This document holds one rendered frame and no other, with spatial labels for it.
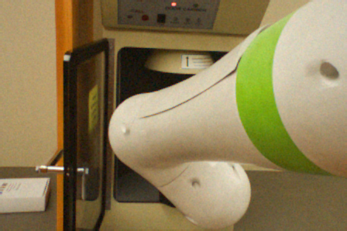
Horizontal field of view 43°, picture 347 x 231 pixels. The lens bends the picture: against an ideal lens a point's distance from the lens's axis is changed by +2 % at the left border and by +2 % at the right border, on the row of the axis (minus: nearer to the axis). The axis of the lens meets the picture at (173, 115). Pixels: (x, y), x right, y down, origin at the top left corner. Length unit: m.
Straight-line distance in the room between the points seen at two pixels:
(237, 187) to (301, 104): 0.37
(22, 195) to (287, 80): 0.97
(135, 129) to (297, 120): 0.29
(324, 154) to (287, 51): 0.06
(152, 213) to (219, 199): 0.47
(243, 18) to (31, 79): 0.75
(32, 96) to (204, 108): 1.10
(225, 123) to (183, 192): 0.28
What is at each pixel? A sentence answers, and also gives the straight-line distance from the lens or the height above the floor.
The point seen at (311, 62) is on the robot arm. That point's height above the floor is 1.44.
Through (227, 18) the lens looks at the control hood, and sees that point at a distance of 0.89.
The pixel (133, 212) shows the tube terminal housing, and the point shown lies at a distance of 1.04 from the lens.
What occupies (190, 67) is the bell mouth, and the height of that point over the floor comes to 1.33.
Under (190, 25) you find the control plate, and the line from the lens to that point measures 0.89.
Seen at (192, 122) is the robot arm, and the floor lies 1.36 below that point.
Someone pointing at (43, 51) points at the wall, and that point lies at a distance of 1.39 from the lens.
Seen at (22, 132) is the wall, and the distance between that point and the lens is 1.46.
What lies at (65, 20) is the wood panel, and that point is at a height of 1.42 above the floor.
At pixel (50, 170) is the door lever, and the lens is 0.71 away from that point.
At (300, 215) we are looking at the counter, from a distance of 1.23.
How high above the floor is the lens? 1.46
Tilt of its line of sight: 14 degrees down
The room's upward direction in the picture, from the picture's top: 3 degrees clockwise
